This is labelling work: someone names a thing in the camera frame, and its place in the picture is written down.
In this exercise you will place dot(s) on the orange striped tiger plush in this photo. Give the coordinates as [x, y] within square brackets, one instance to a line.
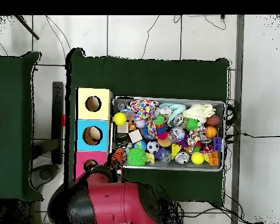
[117, 155]

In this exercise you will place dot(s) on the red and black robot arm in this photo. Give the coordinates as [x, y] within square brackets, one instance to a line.
[112, 203]

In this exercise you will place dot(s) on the silver mesh bin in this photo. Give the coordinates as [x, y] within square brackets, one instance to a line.
[158, 165]

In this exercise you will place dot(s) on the wooden box with three holes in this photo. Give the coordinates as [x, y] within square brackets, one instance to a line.
[81, 112]

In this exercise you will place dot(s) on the wooden cube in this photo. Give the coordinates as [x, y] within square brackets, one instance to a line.
[135, 136]

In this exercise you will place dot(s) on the polka dot cloth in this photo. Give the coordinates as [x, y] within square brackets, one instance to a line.
[143, 108]

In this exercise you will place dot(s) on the green-headed spiky caterpillar toy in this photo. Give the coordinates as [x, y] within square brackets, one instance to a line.
[159, 119]

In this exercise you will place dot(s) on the large yellow ball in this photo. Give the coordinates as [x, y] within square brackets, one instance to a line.
[120, 119]

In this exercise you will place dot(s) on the blue globe ball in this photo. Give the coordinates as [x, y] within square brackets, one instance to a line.
[140, 145]

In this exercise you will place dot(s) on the small soccer ball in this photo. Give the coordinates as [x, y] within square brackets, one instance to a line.
[153, 146]

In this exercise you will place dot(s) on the large green spiky ball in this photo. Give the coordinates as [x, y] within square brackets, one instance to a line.
[136, 157]

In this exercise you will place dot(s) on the dark green tablecloth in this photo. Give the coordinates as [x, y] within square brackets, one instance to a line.
[142, 77]

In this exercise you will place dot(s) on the cream knitted cloth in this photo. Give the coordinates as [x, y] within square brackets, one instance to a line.
[198, 111]

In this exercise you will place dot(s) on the small orange basketball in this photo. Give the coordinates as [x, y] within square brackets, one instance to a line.
[211, 131]

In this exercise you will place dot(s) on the purple plastic block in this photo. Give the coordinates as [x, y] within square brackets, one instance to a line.
[217, 144]

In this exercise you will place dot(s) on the black stand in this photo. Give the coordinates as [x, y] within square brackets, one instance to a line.
[57, 105]

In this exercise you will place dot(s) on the green-covered side table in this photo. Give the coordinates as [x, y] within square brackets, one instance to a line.
[9, 128]

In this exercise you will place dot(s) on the black rod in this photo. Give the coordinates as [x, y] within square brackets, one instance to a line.
[28, 28]

